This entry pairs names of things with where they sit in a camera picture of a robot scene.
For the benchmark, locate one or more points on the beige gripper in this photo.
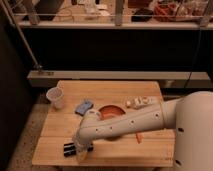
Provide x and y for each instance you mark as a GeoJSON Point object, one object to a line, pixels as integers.
{"type": "Point", "coordinates": [81, 155]}

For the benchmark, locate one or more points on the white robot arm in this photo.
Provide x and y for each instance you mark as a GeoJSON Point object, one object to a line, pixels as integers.
{"type": "Point", "coordinates": [190, 116]}

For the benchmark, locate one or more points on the blue sponge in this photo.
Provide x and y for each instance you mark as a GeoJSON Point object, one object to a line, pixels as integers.
{"type": "Point", "coordinates": [83, 107]}

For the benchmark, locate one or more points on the orange bowl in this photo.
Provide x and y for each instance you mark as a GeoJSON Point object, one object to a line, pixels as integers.
{"type": "Point", "coordinates": [110, 111]}

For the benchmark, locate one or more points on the orange carrot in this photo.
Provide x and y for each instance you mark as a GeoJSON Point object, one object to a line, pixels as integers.
{"type": "Point", "coordinates": [139, 137]}

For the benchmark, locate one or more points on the wooden table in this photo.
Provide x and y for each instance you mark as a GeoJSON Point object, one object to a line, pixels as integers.
{"type": "Point", "coordinates": [155, 150]}

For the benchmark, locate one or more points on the upper workbench shelf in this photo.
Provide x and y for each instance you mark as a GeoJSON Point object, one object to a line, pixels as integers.
{"type": "Point", "coordinates": [114, 14]}

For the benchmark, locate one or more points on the metal diagonal pole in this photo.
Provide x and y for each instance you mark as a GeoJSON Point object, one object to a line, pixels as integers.
{"type": "Point", "coordinates": [38, 68]}

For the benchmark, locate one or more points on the grey metal rail beam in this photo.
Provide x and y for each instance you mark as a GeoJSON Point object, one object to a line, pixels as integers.
{"type": "Point", "coordinates": [197, 80]}

